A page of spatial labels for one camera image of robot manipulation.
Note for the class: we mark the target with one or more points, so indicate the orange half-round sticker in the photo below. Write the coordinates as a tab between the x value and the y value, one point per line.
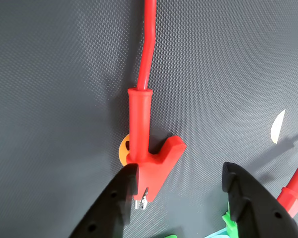
124	148
278	126

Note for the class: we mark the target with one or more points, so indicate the dark grey work mat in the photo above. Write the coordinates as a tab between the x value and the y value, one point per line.
52	99

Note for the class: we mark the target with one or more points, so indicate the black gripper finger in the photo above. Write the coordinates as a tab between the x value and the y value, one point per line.
260	213
106	213

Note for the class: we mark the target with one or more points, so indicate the green battery holder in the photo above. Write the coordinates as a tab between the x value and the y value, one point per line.
232	225

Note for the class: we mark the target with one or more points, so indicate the red alligator clip lead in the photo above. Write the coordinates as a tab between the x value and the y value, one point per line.
295	198
139	119

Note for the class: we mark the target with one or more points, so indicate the blue masking tape strip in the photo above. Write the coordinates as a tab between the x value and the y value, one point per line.
218	234

